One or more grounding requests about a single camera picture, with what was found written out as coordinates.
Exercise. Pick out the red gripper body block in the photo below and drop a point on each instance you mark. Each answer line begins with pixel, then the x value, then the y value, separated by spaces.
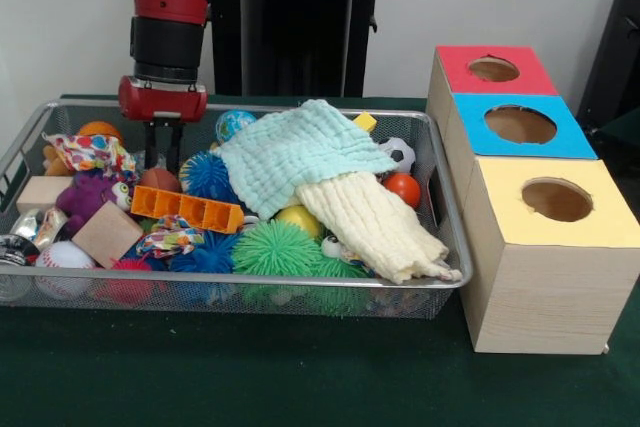
pixel 162 104

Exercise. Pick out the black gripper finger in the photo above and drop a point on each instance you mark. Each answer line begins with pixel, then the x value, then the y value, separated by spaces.
pixel 150 144
pixel 175 147

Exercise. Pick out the mint knitted cloth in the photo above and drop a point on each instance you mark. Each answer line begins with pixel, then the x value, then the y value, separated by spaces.
pixel 300 152

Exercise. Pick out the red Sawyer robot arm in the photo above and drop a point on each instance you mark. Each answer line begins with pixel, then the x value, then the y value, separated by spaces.
pixel 167 37

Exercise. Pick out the wooden box with three holes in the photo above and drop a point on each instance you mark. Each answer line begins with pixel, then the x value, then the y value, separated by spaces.
pixel 550 297

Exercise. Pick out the small basketball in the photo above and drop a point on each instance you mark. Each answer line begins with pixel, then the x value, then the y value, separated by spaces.
pixel 100 128

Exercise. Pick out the orange long toy block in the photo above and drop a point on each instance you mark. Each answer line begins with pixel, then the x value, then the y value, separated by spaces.
pixel 185 209

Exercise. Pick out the globe print ball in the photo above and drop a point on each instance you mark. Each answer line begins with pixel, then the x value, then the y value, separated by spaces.
pixel 235 123

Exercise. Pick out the purple plush monster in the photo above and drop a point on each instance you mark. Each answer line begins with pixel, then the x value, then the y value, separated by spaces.
pixel 87 197

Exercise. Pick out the tan wooden cube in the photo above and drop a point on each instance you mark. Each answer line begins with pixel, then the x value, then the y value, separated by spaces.
pixel 107 234

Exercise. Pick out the green spiky rubber ball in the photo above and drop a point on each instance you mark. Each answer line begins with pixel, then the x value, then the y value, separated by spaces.
pixel 275 249

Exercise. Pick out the cream knitted cloth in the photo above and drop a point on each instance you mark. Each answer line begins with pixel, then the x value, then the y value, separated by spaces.
pixel 380 227

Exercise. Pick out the small soccer ball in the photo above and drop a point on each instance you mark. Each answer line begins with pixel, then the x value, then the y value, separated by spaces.
pixel 402 154

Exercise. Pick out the orange-red smooth ball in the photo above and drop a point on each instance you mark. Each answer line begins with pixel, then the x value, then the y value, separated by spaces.
pixel 402 189

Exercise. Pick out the dark green table cloth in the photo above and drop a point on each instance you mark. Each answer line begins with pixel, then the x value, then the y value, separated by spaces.
pixel 250 377

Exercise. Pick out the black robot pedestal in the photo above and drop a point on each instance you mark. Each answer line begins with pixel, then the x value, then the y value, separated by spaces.
pixel 300 37

